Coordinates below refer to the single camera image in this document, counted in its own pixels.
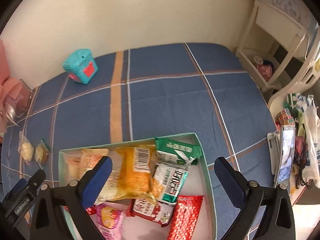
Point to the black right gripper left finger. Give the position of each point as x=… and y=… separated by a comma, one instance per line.
x=48, y=219

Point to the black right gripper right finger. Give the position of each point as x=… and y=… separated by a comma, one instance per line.
x=248, y=196

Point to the pink swiss roll pack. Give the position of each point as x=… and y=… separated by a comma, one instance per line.
x=110, y=218

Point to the tan red-printed snack pack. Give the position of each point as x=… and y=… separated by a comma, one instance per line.
x=89, y=158

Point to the white bun clear wrapper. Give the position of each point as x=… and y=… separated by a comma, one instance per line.
x=25, y=148

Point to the round cookie green-edged wrapper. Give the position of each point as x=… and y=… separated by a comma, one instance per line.
x=42, y=152

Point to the orange cake wrapper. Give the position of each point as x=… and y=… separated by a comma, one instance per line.
x=135, y=173

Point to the dark red biscuit pack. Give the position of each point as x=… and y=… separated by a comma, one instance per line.
x=160, y=213

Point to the red gold-patterned snack bar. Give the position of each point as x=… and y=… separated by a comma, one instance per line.
x=185, y=217

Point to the green biscuit pack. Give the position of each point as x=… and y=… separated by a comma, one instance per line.
x=174, y=160

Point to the red heart snack pack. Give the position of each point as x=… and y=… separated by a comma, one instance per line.
x=90, y=210

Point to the cream white snack pack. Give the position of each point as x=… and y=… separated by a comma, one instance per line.
x=110, y=191

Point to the pale yellow bun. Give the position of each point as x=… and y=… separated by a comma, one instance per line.
x=72, y=165

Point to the smartphone on stand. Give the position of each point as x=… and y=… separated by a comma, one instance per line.
x=286, y=155

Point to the teal-rimmed white tray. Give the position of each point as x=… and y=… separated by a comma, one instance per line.
x=197, y=184

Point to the pink rose bouquet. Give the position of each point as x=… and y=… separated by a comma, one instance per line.
x=10, y=86

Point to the clear acrylic bouquet box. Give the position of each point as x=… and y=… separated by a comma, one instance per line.
x=22, y=102

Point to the teal toy box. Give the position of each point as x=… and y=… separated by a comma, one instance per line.
x=80, y=66

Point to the blue plaid tablecloth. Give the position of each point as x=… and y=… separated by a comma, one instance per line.
x=153, y=92

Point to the white shelf unit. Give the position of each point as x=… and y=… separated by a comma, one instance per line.
x=290, y=40

